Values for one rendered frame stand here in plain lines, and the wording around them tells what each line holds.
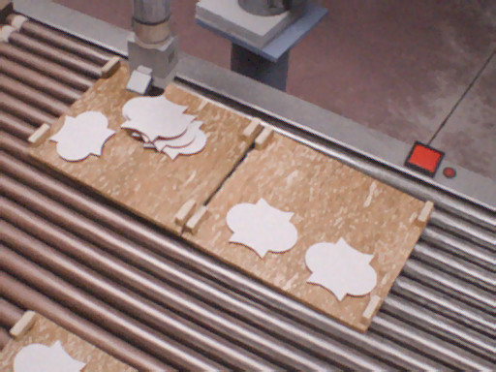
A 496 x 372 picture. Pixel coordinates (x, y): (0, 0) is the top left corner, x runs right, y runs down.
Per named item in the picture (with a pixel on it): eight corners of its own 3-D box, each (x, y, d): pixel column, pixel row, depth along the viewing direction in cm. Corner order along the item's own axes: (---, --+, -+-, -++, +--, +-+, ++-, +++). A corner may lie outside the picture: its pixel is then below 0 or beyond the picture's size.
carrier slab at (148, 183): (118, 65, 188) (117, 60, 186) (263, 130, 175) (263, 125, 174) (26, 155, 167) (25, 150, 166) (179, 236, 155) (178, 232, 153)
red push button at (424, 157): (416, 147, 174) (417, 143, 173) (439, 158, 172) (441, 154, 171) (407, 165, 170) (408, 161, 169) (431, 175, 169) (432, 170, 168)
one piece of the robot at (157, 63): (109, 40, 145) (115, 100, 157) (150, 52, 143) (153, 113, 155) (140, 5, 152) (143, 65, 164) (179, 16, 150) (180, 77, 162)
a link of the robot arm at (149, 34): (159, 30, 144) (122, 18, 146) (160, 48, 147) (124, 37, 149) (177, 9, 149) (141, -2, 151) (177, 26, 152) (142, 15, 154)
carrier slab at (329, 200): (268, 134, 174) (269, 129, 173) (432, 211, 161) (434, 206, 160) (181, 239, 154) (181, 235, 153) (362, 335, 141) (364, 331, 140)
